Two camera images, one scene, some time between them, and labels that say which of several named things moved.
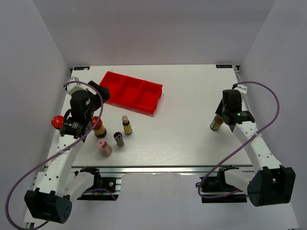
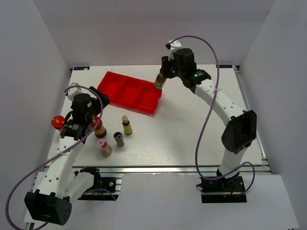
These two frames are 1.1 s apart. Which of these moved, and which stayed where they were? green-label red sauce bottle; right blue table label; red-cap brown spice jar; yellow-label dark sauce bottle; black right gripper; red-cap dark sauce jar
Moved: black right gripper; green-label red sauce bottle
Stayed: yellow-label dark sauce bottle; right blue table label; red-cap dark sauce jar; red-cap brown spice jar
